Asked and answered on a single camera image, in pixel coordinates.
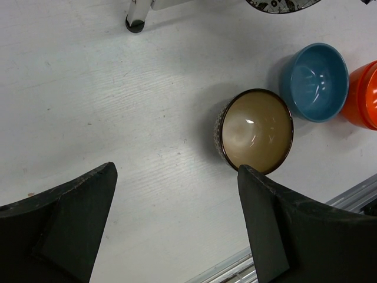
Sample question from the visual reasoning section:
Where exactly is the blue ceramic bowl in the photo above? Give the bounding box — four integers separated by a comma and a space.
279, 43, 349, 123

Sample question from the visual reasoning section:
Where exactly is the orange plastic bowl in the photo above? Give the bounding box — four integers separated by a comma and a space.
340, 61, 376, 131

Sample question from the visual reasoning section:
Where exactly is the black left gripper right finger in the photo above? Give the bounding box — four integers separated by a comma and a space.
237, 164, 377, 283

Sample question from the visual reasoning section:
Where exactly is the stainless steel dish rack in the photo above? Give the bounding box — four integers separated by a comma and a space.
125, 0, 186, 34

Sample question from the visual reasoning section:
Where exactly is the grey leaf patterned bowl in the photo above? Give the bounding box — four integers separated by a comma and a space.
246, 0, 320, 14

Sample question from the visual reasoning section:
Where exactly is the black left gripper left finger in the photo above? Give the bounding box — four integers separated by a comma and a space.
1, 162, 118, 282

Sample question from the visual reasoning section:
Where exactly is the aluminium table edge rail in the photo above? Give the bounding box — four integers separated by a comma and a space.
178, 172, 377, 283

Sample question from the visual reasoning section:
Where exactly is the brown bowl dark patterned rim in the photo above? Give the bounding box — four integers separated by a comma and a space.
213, 88, 294, 175

